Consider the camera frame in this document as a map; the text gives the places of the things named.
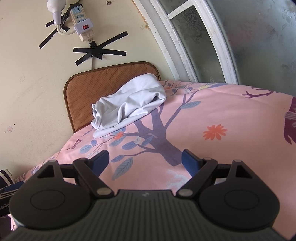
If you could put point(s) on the black tape strips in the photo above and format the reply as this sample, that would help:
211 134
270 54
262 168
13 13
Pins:
97 52
52 34

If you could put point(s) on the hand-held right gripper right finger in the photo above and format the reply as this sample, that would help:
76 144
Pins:
188 162

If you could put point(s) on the pink tree print bedsheet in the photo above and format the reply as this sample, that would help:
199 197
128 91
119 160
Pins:
219 115

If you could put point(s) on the white garment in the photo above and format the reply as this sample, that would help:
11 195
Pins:
129 104

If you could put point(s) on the white power strip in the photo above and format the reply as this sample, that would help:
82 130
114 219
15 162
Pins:
82 23

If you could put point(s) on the white plug adapter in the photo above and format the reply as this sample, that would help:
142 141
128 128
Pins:
55 8

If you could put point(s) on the white window frame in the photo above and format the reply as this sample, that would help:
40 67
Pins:
185 39

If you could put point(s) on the brown cushion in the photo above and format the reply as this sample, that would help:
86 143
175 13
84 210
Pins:
92 85

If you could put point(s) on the navy and white striped cloth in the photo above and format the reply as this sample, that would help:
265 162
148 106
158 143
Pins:
5 176

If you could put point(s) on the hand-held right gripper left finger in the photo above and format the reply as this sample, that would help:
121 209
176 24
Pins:
101 160

